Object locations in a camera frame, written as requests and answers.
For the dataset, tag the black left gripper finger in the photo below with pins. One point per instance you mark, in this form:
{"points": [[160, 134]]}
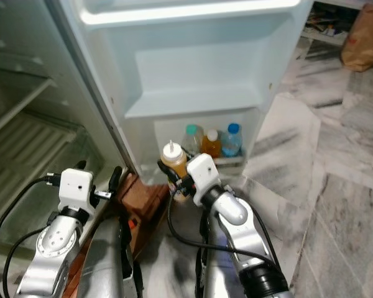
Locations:
{"points": [[79, 164], [115, 179]]}

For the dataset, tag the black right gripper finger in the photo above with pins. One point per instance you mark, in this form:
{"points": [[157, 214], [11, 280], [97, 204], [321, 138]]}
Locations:
{"points": [[166, 171], [188, 160]]}

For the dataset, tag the orange sauce squeeze bottle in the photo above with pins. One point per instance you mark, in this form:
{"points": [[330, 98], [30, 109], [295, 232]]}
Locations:
{"points": [[174, 160]]}

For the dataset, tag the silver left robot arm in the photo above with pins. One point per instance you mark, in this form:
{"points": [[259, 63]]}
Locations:
{"points": [[53, 245]]}

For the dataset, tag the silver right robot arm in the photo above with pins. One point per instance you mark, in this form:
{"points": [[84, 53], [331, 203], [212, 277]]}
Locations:
{"points": [[239, 217]]}

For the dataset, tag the brick and wood fridge base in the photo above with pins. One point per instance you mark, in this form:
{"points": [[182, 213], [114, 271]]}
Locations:
{"points": [[140, 202]]}

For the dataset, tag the silver fridge cabinet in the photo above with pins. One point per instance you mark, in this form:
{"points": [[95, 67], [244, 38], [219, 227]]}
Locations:
{"points": [[25, 62]]}

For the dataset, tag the clear bottle teal cap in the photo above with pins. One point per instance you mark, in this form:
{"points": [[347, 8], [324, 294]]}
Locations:
{"points": [[191, 139]]}

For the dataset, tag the orange bottle white cap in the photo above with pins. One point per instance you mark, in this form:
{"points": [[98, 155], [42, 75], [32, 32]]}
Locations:
{"points": [[211, 146]]}

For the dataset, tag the clear bottle blue cap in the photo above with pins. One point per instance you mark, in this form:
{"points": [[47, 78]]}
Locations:
{"points": [[232, 141]]}

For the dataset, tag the grey left robot leg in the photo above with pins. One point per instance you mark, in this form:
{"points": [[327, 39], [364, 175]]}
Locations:
{"points": [[109, 261]]}

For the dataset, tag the grey robot leg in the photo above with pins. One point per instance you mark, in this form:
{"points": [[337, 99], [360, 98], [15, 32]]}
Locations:
{"points": [[109, 261], [214, 273]]}

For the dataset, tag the grey right robot leg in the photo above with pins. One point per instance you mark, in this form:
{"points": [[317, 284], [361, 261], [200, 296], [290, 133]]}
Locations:
{"points": [[214, 273]]}

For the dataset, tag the brown paper bag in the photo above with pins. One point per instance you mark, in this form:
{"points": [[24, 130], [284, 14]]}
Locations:
{"points": [[363, 40]]}

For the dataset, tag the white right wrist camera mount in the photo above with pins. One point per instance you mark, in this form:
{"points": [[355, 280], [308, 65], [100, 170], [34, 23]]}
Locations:
{"points": [[205, 174]]}

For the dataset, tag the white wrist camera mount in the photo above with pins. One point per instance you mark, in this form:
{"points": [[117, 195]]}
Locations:
{"points": [[205, 174], [76, 189]]}

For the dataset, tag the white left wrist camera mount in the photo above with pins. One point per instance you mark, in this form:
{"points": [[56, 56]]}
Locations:
{"points": [[76, 189]]}

